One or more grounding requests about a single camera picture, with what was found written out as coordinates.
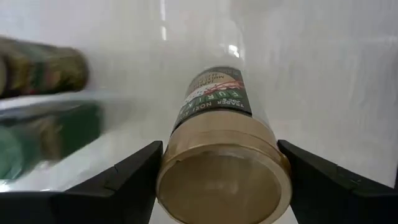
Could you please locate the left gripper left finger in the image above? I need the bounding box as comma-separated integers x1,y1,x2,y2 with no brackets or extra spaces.
0,140,164,224

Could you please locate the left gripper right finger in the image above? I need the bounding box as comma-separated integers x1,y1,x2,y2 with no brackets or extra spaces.
276,139,398,224

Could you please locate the tan-lid furikake spice jar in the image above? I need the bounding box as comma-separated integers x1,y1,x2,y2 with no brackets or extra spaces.
155,65,293,224

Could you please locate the yellow-lid chili onion jar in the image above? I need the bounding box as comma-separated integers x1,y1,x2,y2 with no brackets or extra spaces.
0,36,90,99

